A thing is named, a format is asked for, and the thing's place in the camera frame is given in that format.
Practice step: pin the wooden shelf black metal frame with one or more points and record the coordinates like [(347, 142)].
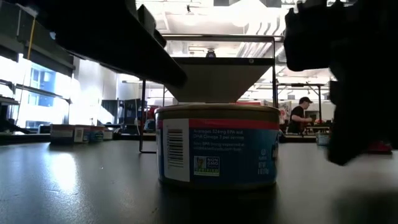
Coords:
[(217, 81)]

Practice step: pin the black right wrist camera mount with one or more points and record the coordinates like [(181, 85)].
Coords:
[(311, 40)]

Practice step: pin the person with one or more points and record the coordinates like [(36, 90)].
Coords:
[(298, 116)]

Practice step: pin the blue white label can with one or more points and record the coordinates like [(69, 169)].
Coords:
[(322, 139)]

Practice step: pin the black background rig frame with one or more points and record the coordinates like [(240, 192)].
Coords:
[(298, 84)]

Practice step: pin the blue label gold can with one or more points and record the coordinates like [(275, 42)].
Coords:
[(233, 149), (97, 135)]

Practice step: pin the dark ceiling fixture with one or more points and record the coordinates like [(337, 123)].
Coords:
[(211, 53)]

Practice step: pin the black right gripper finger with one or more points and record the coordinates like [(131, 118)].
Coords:
[(357, 124)]

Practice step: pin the dark background screens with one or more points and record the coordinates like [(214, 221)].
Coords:
[(112, 109)]

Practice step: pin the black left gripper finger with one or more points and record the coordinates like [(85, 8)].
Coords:
[(109, 37), (147, 18)]

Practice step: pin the small white label can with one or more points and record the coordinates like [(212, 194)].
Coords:
[(108, 134)]

